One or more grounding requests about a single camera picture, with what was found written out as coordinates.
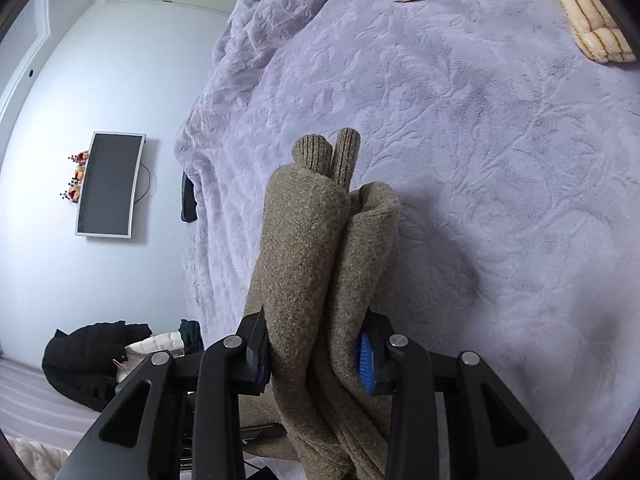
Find small figurines by television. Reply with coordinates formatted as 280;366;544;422
60;149;92;206

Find dark folded cloth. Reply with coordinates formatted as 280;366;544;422
178;318;205;356

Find white quilted jacket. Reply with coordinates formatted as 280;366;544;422
114;331;187;381

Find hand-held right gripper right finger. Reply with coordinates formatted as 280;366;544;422
356;312;576;480

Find brown knitted sweater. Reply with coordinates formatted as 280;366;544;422
239;129;402;480

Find black bedside object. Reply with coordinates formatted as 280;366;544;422
180;172;199;224

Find lavender embossed plush blanket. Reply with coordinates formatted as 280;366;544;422
174;0;640;480

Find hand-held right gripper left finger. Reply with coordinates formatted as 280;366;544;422
55;307;273;480

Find white door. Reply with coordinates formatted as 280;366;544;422
0;0;52;118

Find black jacket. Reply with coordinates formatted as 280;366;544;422
41;320;154;412

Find black television cable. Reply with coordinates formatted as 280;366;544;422
135;161;152;202

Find wall-mounted flat television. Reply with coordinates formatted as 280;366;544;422
75;131;147;238

